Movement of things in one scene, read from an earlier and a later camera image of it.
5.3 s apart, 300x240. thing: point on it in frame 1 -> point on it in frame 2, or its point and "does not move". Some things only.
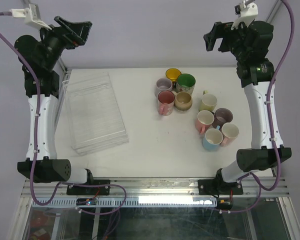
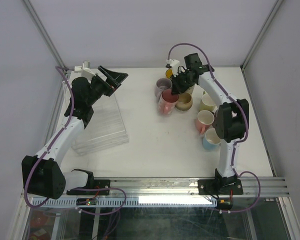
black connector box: [224, 203] does not move
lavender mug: [162, 84] does not move
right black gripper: [221, 30] -> [176, 88]
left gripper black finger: [79, 31] -> [114, 79]
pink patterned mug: [166, 100] does not move
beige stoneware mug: [183, 101] does not move
